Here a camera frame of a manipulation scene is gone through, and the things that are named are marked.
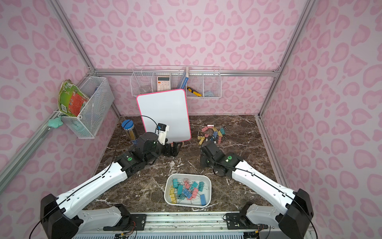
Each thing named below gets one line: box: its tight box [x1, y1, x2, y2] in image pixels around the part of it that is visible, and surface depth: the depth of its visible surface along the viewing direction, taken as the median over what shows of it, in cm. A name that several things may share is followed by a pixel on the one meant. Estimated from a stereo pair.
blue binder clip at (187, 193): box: [182, 187, 192, 200], surface depth 80 cm
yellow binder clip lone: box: [169, 190, 177, 204], surface depth 80 cm
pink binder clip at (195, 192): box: [191, 187, 199, 200], surface depth 82 cm
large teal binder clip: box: [197, 181, 205, 192], surface depth 85 cm
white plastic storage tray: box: [164, 173, 212, 208], surface depth 82 cm
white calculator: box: [156, 75, 171, 92], surface depth 96 cm
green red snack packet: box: [58, 79, 90, 117], surface depth 73 cm
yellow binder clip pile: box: [197, 135, 205, 146], surface depth 105 cm
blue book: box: [177, 66, 190, 90], surface depth 88 cm
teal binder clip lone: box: [173, 178, 179, 188], surface depth 85 cm
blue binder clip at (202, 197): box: [199, 194, 207, 206], surface depth 81 cm
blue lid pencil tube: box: [121, 119, 140, 144], surface depth 94 cm
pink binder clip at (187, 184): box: [184, 180, 191, 190], surface depth 84 cm
